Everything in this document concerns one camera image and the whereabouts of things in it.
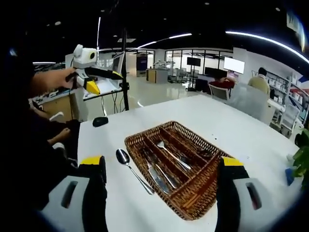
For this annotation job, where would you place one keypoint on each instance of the white shelf rack with boxes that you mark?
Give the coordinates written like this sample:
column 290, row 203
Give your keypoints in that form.
column 294, row 91

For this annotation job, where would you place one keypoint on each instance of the dark standing banner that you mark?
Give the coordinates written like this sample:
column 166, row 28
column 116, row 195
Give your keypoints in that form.
column 141, row 62

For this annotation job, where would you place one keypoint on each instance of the grey translucent chair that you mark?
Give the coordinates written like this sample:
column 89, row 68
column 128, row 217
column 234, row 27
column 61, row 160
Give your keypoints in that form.
column 248, row 101

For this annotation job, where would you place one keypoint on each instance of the black monitor on stand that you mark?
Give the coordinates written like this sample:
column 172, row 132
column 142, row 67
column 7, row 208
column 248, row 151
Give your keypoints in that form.
column 194, row 62

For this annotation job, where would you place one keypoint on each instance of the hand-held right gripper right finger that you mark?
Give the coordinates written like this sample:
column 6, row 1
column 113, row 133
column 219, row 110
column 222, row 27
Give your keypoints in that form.
column 228, row 193

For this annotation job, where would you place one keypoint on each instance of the steel fork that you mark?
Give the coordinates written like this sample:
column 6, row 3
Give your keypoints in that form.
column 161, row 145

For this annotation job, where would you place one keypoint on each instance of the person's black clothing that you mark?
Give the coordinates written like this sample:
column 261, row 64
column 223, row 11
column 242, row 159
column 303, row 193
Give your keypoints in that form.
column 29, row 157

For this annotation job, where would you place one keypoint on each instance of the tilted monitor screen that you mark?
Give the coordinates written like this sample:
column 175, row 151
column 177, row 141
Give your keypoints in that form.
column 117, row 66

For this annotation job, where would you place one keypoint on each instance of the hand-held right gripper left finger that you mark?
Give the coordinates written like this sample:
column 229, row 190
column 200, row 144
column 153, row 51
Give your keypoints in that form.
column 95, row 193

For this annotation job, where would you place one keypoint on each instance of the brown wicker utensil storage tray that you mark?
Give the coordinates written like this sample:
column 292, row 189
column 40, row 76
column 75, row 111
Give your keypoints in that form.
column 193, row 193

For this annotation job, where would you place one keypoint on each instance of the blue cloth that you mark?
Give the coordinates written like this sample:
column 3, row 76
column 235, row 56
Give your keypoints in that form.
column 289, row 176

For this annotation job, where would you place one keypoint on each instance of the black oval device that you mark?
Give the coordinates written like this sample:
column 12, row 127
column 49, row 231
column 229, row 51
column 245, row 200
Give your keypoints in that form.
column 100, row 122

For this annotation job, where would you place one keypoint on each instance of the steel spoon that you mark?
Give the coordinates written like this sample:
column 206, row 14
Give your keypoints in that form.
column 207, row 153
column 122, row 157

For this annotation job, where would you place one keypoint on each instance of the wooden side cabinet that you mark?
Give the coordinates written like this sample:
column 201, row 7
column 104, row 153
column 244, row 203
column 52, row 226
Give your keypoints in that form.
column 150, row 76

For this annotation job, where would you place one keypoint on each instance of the long curved ceiling light strip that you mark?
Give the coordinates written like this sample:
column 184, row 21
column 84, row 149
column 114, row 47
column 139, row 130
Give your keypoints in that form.
column 265, row 38

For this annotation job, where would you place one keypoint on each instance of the ceiling air conditioner vent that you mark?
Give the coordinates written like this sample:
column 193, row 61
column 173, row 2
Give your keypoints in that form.
column 291, row 21

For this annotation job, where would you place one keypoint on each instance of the white slanted work board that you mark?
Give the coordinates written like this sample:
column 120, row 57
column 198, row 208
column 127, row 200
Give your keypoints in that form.
column 108, row 87

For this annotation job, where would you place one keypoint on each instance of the wide black monitor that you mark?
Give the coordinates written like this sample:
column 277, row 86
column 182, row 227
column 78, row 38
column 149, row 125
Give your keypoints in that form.
column 214, row 71

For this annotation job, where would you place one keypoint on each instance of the white mesh office chair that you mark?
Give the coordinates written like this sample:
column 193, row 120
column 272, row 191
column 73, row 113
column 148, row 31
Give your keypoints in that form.
column 218, row 93
column 290, row 118

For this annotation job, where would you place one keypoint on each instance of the green potted plant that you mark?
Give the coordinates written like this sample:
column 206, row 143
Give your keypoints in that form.
column 301, row 154

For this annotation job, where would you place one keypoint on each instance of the black tripod pole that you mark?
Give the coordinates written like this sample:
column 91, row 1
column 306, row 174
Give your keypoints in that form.
column 124, row 60

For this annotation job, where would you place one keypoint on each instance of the bright white screen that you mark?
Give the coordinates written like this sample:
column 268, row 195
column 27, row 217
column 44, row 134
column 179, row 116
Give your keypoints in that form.
column 234, row 65

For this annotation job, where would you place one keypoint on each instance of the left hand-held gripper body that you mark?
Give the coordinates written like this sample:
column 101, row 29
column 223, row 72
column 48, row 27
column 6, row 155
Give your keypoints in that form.
column 84, row 60

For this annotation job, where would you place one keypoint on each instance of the person's left hand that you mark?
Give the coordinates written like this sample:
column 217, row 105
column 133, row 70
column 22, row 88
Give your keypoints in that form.
column 70, row 78

